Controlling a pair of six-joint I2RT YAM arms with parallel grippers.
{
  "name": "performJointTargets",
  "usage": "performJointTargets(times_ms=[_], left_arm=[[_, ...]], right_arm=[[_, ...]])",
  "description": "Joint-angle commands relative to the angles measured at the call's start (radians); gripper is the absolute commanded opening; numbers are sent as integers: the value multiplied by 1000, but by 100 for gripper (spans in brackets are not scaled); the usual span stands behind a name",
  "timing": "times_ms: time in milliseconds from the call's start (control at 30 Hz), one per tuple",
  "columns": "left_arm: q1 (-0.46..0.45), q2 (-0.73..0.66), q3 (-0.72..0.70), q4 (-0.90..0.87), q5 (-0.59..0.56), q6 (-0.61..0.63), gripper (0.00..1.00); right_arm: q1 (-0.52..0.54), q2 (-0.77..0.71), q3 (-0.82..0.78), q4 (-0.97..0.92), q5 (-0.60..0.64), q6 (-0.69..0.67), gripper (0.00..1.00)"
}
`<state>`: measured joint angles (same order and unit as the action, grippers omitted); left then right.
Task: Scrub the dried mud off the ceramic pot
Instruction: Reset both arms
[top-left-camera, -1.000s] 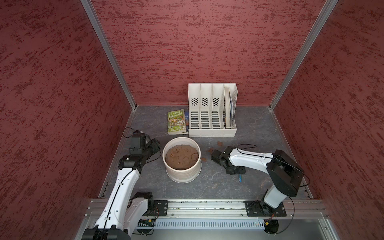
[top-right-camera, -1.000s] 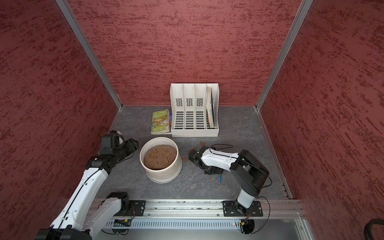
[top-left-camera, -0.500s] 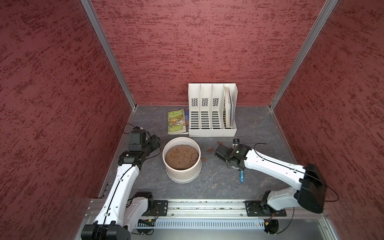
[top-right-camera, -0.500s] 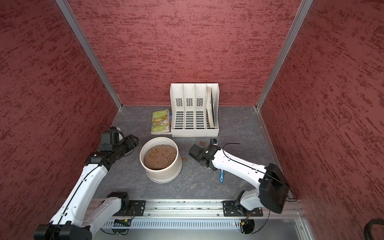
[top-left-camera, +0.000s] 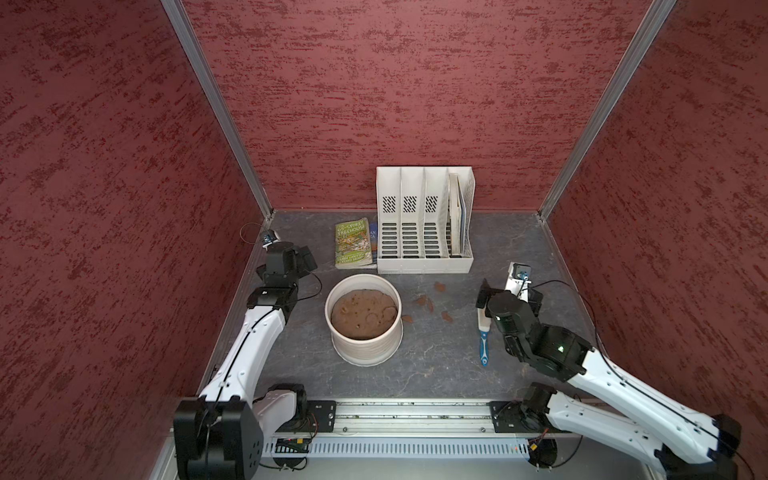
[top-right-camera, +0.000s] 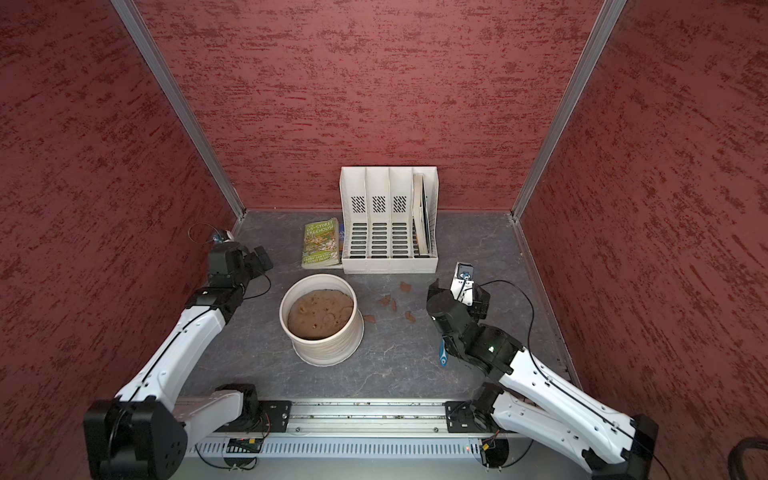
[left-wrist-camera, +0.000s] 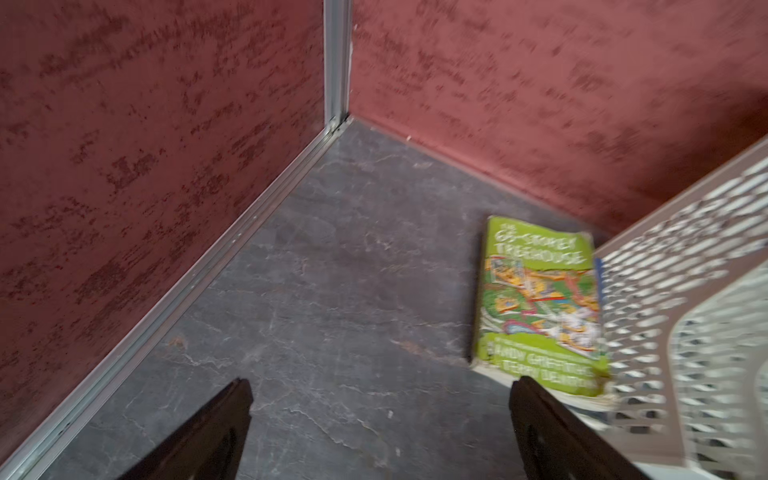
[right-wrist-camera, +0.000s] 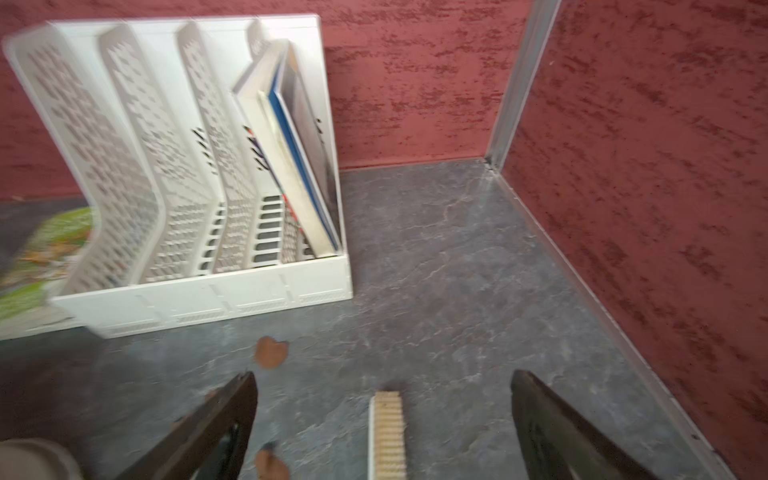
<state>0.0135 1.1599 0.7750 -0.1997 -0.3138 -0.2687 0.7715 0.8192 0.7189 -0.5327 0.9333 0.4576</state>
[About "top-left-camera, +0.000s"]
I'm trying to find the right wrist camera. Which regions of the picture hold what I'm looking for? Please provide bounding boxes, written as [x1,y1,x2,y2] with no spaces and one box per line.
[505,262,532,302]

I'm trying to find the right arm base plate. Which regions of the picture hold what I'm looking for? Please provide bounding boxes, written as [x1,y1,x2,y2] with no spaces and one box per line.
[488,401,563,435]

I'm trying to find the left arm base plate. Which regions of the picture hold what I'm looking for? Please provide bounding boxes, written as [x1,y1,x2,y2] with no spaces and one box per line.
[277,400,337,435]

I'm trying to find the white file organizer rack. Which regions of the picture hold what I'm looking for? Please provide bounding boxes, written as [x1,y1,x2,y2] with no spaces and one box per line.
[376,166,474,274]

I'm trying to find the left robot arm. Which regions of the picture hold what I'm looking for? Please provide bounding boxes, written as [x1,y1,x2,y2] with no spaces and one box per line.
[173,230,317,479]

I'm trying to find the blue white scrub brush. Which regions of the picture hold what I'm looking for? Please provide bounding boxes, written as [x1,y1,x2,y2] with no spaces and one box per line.
[477,308,492,367]

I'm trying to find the white ceramic pot with mud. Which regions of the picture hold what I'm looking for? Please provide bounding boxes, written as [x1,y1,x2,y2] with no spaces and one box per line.
[325,274,403,367]

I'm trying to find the right base cable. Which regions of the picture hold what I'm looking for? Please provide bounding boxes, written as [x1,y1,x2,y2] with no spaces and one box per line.
[526,422,586,470]

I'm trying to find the blue book under green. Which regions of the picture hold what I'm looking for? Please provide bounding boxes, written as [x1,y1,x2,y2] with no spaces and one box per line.
[369,221,378,265]

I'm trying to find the aluminium mounting rail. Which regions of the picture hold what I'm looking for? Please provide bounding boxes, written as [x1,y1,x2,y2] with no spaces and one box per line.
[173,397,655,439]

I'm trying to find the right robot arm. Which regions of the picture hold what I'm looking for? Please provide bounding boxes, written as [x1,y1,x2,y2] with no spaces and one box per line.
[476,279,741,479]

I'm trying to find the green paperback book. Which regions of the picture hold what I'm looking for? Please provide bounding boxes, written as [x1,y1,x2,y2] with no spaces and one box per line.
[334,218,375,270]

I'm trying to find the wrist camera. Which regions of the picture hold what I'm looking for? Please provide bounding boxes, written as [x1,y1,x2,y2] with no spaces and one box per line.
[505,262,532,302]
[260,229,280,250]

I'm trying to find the books in organizer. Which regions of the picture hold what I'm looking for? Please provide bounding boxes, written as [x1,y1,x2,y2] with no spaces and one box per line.
[448,169,475,258]

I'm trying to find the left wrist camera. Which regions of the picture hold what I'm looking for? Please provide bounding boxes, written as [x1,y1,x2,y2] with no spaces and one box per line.
[260,229,280,250]

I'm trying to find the left base cable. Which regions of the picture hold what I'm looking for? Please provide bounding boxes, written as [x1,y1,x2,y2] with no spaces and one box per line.
[257,413,319,472]

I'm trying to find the base cable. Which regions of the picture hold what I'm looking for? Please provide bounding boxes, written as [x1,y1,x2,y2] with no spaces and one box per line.
[526,422,586,470]
[257,413,319,472]

